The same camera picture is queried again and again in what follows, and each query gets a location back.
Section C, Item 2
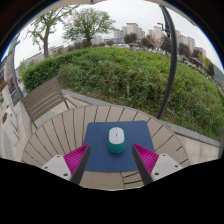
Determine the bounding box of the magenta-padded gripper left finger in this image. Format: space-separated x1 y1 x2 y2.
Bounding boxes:
41 143 92 186

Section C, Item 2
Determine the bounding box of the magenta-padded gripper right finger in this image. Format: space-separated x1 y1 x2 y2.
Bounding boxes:
131 143 184 187

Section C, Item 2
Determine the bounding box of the white and teal computer mouse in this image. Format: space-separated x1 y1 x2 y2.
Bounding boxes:
107 126 127 154

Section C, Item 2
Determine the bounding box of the blue rectangular mouse pad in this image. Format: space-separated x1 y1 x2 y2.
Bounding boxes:
83 120 155 173

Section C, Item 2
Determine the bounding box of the brown slatted wooden chair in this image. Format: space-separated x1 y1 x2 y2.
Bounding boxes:
20 76 71 129

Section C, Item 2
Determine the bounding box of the green hedge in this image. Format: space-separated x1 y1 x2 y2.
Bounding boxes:
20 46 224 141

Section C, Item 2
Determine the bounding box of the dark curved umbrella pole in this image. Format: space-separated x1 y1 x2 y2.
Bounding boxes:
156 4 178 120

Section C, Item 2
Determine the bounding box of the sparse thin-trunked tree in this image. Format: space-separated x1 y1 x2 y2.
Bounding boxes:
27 4 79 60

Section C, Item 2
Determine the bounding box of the group of high-rise buildings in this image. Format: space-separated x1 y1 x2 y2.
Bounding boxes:
113 22 208 59

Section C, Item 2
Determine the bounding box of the round leafy green tree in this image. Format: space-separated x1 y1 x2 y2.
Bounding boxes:
62 7 116 48

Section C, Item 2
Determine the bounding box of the beige umbrella canopy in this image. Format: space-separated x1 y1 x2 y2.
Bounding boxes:
54 0 101 7

